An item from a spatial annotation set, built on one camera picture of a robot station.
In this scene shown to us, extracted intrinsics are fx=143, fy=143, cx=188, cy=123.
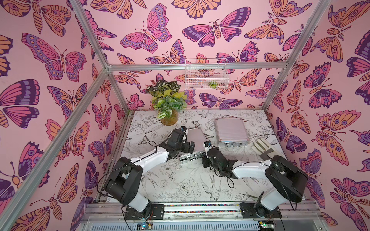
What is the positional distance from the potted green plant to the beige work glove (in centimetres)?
57

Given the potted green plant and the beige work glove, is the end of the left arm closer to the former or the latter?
the potted green plant

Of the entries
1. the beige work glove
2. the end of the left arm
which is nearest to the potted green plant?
the end of the left arm

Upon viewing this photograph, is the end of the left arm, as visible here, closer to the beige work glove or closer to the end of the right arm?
the end of the right arm

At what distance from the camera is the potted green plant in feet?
2.98

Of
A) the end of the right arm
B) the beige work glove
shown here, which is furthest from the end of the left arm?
the beige work glove

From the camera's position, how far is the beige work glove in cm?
96
